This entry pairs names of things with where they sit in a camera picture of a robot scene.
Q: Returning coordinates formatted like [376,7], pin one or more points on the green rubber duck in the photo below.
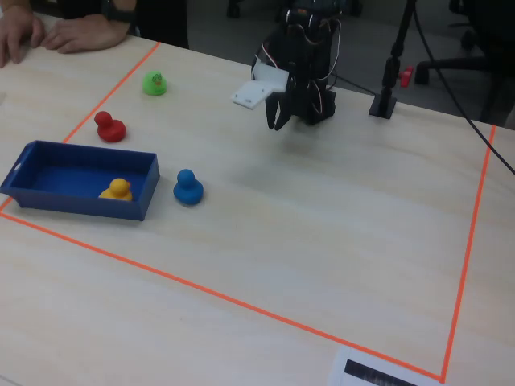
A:
[155,86]

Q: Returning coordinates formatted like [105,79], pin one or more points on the blue rubber duck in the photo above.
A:
[187,191]

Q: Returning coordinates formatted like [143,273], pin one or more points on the person's right hand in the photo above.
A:
[20,32]

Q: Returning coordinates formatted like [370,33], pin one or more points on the person's left hand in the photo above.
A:
[88,34]

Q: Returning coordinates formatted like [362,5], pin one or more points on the black office chair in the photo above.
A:
[450,64]

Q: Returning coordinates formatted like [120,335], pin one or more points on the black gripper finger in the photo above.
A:
[269,114]
[285,114]

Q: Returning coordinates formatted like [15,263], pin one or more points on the person's dark clothed torso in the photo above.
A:
[165,20]

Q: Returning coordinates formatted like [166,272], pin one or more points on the red rubber duck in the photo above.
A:
[110,130]

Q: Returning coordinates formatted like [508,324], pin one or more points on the blue plastic box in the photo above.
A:
[60,177]

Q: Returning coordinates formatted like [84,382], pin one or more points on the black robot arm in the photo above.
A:
[322,104]

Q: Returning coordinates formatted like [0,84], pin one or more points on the black camera stand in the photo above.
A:
[382,106]

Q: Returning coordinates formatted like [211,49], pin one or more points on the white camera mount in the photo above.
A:
[257,90]

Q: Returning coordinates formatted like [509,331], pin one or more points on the yellow rubber duck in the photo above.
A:
[116,191]

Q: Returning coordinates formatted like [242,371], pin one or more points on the red clamp knob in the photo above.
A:
[407,76]

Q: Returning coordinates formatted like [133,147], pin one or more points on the black wristwatch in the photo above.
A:
[118,12]

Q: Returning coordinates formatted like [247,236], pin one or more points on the orange tape border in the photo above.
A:
[241,302]

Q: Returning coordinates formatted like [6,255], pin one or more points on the white paper with black bar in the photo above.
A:
[342,362]

